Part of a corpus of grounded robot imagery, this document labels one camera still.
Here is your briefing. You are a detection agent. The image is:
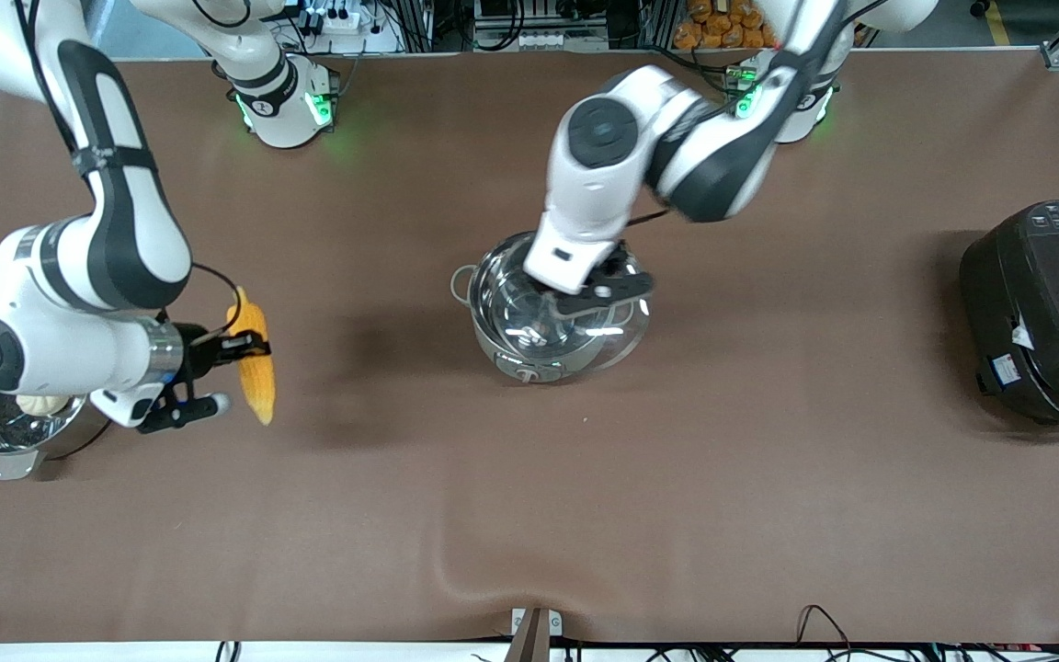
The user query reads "grey electric cooking pot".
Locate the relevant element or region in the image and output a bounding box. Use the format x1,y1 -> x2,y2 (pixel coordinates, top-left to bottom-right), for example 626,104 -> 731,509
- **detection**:
450,234 -> 627,384

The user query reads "black looped floor cable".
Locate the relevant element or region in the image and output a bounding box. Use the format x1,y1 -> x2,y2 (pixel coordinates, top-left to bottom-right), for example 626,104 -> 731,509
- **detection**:
794,604 -> 854,652

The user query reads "black rice cooker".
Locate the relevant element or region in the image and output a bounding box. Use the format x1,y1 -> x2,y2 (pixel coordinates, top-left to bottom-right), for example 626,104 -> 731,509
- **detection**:
959,199 -> 1059,436

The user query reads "white power strip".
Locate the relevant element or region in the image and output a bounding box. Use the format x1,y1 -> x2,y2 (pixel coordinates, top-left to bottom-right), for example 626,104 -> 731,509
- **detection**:
514,29 -> 587,50
295,0 -> 402,54

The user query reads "brown table mat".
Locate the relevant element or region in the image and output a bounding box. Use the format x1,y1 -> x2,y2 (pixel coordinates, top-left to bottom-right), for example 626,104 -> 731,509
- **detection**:
0,51 -> 1059,645

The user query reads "yellow corn cob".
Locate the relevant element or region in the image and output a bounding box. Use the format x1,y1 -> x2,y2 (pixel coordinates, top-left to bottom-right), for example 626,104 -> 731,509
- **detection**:
225,286 -> 279,428

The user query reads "metal table bracket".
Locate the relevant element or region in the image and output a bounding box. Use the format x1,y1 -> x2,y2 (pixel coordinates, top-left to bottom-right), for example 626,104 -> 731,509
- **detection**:
504,606 -> 564,662

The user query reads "bag of orange breads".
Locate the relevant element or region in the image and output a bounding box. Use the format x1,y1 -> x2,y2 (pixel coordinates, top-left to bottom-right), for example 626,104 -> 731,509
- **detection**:
674,0 -> 786,51

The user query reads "glass pot lid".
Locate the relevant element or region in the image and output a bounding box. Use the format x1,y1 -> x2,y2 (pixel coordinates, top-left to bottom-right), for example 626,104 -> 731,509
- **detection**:
484,234 -> 654,374

